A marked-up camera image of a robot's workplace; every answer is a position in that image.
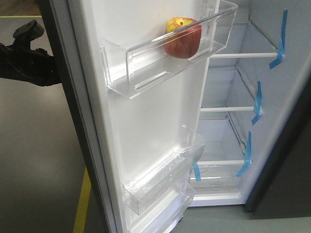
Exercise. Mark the white fridge door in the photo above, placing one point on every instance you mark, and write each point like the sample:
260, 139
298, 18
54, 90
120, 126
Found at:
127, 137

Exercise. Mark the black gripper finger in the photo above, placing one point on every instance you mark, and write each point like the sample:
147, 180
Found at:
28, 32

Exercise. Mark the blue tape strip lower right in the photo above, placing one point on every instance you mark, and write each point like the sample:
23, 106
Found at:
247, 156

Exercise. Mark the blue tape strip lower left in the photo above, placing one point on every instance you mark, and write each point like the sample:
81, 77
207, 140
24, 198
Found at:
197, 173

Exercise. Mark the blue tape strip upper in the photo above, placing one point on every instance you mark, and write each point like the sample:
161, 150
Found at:
281, 49

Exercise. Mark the dark fridge body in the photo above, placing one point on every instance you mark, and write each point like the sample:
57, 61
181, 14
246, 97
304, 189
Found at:
277, 183

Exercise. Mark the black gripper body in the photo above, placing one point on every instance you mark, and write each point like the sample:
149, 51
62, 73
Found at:
26, 65

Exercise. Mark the clear upper door bin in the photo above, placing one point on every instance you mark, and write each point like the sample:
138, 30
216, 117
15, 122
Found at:
131, 71

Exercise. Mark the clear door bin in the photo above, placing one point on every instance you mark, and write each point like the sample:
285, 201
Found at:
141, 194
165, 211
131, 71

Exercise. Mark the blue tape strip middle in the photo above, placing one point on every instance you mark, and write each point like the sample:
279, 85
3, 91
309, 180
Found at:
257, 106

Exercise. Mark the blue tape strip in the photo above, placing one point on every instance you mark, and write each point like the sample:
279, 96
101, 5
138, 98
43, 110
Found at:
257, 106
247, 156
197, 173
281, 49

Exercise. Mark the red yellow apple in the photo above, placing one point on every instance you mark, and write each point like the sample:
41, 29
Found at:
183, 44

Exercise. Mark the clear lower door bin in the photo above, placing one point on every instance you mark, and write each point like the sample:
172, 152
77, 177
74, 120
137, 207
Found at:
165, 211

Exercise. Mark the clear middle door bin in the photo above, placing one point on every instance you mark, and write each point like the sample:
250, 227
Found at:
141, 194

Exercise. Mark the clear crisper drawer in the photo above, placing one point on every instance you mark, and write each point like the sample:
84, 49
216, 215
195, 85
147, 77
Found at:
218, 177

